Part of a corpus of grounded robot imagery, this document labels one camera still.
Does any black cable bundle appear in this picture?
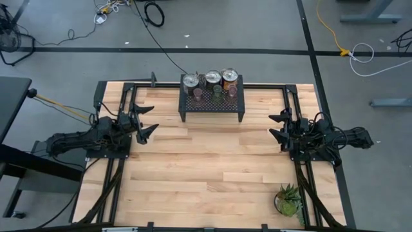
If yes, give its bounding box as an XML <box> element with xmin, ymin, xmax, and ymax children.
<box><xmin>391</xmin><ymin>28</ymin><xmax>412</xmax><ymax>52</ymax></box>

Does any black coiled cable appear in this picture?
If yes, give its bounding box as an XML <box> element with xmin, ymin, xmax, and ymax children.
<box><xmin>144</xmin><ymin>1</ymin><xmax>165</xmax><ymax>28</ymax></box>

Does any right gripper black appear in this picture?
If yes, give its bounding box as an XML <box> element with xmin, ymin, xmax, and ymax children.
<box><xmin>268</xmin><ymin>108</ymin><xmax>312</xmax><ymax>152</ymax></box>

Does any yellow extension cable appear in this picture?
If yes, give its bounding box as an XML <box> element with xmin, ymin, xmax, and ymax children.
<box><xmin>316</xmin><ymin>0</ymin><xmax>351</xmax><ymax>57</ymax></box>

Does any green glass candlestick holder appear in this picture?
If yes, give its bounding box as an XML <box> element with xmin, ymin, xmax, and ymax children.
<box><xmin>212</xmin><ymin>84</ymin><xmax>223</xmax><ymax>104</ymax></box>

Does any grey desk foot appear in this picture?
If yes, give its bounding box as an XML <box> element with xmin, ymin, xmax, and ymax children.
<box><xmin>369</xmin><ymin>97</ymin><xmax>412</xmax><ymax>108</ymax></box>

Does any ribbed silver tin can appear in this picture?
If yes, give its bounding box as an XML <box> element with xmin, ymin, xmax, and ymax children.
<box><xmin>205</xmin><ymin>69</ymin><xmax>222</xmax><ymax>91</ymax></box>

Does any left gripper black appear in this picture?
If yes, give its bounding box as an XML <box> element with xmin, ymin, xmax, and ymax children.
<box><xmin>117</xmin><ymin>102</ymin><xmax>160</xmax><ymax>145</ymax></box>

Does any white floor cable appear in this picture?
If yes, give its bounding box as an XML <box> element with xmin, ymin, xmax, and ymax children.
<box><xmin>349</xmin><ymin>43</ymin><xmax>412</xmax><ymax>77</ymax></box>

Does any grey desk leg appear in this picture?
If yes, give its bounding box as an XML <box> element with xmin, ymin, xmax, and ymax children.
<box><xmin>339</xmin><ymin>0</ymin><xmax>403</xmax><ymax>24</ymax></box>

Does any thin yellow cable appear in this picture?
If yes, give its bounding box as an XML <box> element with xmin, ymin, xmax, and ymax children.
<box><xmin>34</xmin><ymin>93</ymin><xmax>97</xmax><ymax>122</ymax></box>

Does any black perforated metal shelf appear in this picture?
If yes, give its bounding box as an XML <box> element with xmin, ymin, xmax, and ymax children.
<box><xmin>178</xmin><ymin>73</ymin><xmax>245</xmax><ymax>123</ymax></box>

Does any tin can orange label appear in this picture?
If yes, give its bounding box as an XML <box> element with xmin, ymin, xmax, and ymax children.
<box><xmin>220</xmin><ymin>67</ymin><xmax>239</xmax><ymax>91</ymax></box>

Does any pink glass candlestick holder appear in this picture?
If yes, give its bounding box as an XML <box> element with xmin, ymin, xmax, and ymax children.
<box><xmin>227</xmin><ymin>84</ymin><xmax>238</xmax><ymax>103</ymax></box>
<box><xmin>192</xmin><ymin>87</ymin><xmax>204</xmax><ymax>107</ymax></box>

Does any black aluminium table frame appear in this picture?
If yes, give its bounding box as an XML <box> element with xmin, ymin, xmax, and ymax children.
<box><xmin>72</xmin><ymin>80</ymin><xmax>357</xmax><ymax>232</ymax></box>

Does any green succulent plant in pot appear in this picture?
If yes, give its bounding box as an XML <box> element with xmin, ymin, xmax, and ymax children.
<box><xmin>274</xmin><ymin>182</ymin><xmax>306</xmax><ymax>226</ymax></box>

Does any silver tin can pull tab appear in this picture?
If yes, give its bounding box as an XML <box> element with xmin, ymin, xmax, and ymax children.
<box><xmin>182</xmin><ymin>71</ymin><xmax>200</xmax><ymax>96</ymax></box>

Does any black floor fan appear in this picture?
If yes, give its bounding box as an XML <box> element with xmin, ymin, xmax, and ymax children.
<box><xmin>0</xmin><ymin>5</ymin><xmax>36</xmax><ymax>67</ymax></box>

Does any white power strip with plugs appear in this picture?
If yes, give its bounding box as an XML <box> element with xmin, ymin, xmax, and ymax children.
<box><xmin>93</xmin><ymin>0</ymin><xmax>129</xmax><ymax>25</ymax></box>

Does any long black floor cable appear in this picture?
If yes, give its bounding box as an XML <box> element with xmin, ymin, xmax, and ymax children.
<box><xmin>133</xmin><ymin>0</ymin><xmax>191</xmax><ymax>75</ymax></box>

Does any black side table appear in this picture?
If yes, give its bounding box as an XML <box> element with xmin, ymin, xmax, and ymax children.
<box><xmin>0</xmin><ymin>76</ymin><xmax>85</xmax><ymax>220</ymax></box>

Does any thin black floor cable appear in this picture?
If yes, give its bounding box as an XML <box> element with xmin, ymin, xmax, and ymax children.
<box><xmin>34</xmin><ymin>23</ymin><xmax>97</xmax><ymax>46</ymax></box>

